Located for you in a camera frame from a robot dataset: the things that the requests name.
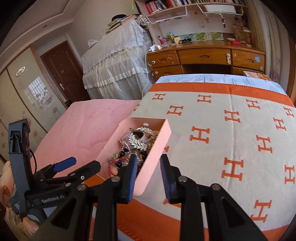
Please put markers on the light blue tree-print sheet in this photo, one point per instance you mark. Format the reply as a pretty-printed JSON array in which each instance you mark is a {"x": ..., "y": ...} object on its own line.
[{"x": 223, "y": 79}]

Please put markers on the floral curtain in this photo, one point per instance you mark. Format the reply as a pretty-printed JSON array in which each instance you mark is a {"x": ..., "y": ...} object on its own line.
[{"x": 271, "y": 36}]

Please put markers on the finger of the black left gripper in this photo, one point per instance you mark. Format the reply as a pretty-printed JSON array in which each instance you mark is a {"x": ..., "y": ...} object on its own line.
[{"x": 80, "y": 175}]

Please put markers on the white smart watch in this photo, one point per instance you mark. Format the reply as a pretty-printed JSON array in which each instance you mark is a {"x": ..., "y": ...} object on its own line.
[{"x": 134, "y": 138}]

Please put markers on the pink bed sheet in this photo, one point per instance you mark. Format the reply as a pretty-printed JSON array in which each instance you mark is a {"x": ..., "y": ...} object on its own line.
[{"x": 82, "y": 132}]

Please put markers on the sliding wardrobe door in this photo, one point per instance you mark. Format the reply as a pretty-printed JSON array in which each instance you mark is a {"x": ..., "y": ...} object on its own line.
[{"x": 26, "y": 94}]

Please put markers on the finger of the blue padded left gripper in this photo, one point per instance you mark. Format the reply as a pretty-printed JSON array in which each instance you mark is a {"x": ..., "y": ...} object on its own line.
[{"x": 65, "y": 164}]

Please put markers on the pink jewelry box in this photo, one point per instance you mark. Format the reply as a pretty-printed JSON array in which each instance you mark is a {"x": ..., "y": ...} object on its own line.
[{"x": 116, "y": 151}]

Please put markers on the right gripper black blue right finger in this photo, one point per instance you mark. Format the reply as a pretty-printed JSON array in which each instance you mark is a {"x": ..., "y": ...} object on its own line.
[{"x": 226, "y": 220}]

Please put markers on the black flashlight on desk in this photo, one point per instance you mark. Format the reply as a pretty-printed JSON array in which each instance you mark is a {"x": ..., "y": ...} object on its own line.
[{"x": 185, "y": 41}]

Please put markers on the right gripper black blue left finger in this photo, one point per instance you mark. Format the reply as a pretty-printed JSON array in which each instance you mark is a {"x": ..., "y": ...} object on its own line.
[{"x": 89, "y": 209}]

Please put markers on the gold wreath brooch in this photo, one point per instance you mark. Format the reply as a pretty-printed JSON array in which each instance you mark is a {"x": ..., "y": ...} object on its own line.
[{"x": 151, "y": 135}]

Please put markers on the white lace covered furniture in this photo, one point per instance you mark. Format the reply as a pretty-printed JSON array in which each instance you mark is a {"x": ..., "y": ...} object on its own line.
[{"x": 116, "y": 67}]

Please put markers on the red box on desk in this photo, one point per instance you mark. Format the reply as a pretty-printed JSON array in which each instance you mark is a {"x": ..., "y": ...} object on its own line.
[{"x": 236, "y": 43}]

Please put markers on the orange H pattern blanket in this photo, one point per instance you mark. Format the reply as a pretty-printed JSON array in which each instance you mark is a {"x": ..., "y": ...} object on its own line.
[{"x": 241, "y": 136}]

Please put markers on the wooden desk with drawers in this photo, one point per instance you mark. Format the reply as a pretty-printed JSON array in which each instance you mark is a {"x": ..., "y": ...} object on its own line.
[{"x": 209, "y": 57}]

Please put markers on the brown wooden door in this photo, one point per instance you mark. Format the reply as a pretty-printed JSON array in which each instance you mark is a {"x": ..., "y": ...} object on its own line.
[{"x": 66, "y": 72}]

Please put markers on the person's left hand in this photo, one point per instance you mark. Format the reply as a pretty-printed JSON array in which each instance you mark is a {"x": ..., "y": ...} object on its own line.
[{"x": 22, "y": 228}]

